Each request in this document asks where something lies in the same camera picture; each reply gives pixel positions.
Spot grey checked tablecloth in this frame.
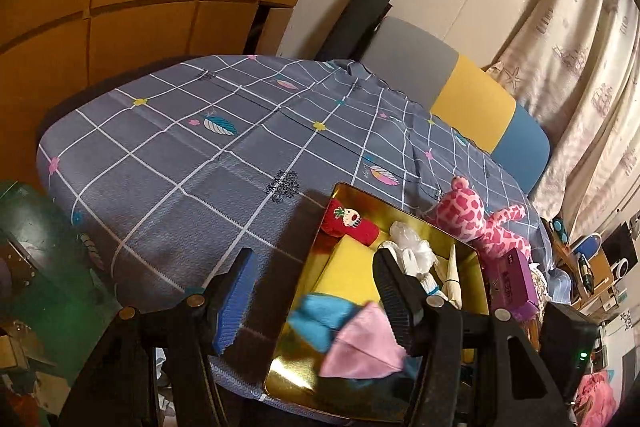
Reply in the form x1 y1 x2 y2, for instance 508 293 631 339
36 54 553 425

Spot blue cloth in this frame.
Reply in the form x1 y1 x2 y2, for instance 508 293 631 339
286 293 353 353

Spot white gloves with blue cuffs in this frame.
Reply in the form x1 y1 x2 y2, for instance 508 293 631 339
377 241 443 300

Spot printed cream curtain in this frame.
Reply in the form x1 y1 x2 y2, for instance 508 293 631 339
482 0 640 238

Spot pink cloth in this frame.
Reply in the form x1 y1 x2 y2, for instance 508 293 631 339
318 303 407 379

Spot green plastic bin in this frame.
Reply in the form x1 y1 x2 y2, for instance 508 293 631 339
0 179 121 378

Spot gold metal tray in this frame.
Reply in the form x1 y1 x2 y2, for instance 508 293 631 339
263 182 491 410

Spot cream sock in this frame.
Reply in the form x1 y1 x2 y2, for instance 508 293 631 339
444 243 465 309

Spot blue folding chair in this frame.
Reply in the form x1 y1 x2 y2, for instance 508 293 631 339
572 232 603 255

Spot yellow sponge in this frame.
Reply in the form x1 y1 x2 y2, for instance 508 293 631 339
316 237 388 303

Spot grey yellow blue chair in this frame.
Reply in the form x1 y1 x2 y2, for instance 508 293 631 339
360 17 551 195

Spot purple cardboard box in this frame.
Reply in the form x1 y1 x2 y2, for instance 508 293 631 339
482 248 538 323

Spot pink spotted plush toy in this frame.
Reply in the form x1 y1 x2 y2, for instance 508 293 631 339
425 176 532 260

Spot pink clothing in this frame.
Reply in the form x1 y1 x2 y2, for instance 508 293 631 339
575 369 618 427

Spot wooden side table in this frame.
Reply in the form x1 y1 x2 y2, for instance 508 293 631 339
542 219 581 273

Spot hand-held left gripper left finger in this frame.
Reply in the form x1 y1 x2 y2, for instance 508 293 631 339
57 248 261 427

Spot black rolled mat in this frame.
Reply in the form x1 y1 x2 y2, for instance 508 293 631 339
316 0 392 60

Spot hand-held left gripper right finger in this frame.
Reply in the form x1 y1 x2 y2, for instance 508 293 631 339
372 247 576 427

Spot dark green hand tool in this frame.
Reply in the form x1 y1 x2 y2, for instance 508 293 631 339
577 252 596 293

